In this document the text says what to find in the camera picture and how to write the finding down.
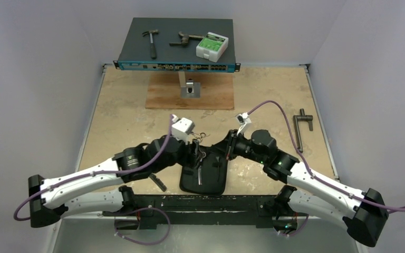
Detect black zippered tool case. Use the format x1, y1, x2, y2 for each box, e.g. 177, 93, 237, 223
179, 144, 228, 196

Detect silver thinning scissors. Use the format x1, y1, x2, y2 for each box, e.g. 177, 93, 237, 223
191, 132, 209, 139

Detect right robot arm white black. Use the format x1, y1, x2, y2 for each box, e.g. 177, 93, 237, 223
216, 130, 389, 247

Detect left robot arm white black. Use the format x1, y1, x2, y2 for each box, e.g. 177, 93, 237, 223
28, 137, 194, 228

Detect silver scissors in case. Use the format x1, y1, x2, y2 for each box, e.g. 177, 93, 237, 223
195, 140, 206, 186

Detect black comb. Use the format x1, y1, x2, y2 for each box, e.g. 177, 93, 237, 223
149, 173, 167, 192

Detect wooden board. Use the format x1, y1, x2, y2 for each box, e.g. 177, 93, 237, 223
145, 71, 234, 110

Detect dark metal clamp bar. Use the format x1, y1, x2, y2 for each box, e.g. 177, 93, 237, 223
293, 108, 314, 154

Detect white green plastic box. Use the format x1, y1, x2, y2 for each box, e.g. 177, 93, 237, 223
196, 32, 229, 62

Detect claw hammer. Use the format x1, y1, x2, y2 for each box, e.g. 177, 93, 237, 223
142, 30, 159, 60

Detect rusty metal clamp tool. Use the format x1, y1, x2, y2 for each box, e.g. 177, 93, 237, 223
169, 32, 204, 47

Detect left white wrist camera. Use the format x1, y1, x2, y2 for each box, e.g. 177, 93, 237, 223
171, 114, 195, 143

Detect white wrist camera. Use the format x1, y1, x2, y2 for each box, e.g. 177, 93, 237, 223
171, 114, 195, 143
235, 112, 252, 135

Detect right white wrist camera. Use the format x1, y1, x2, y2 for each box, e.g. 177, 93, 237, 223
235, 112, 252, 135

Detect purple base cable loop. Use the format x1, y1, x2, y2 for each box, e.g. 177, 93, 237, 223
114, 204, 172, 246

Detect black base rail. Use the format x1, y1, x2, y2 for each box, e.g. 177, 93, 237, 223
103, 194, 303, 232

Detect metal stand bracket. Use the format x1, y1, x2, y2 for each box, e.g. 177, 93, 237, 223
178, 71, 201, 99

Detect network switch rack unit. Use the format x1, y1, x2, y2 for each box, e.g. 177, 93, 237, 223
113, 17, 241, 73

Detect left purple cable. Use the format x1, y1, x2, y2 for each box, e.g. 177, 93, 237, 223
13, 115, 175, 221

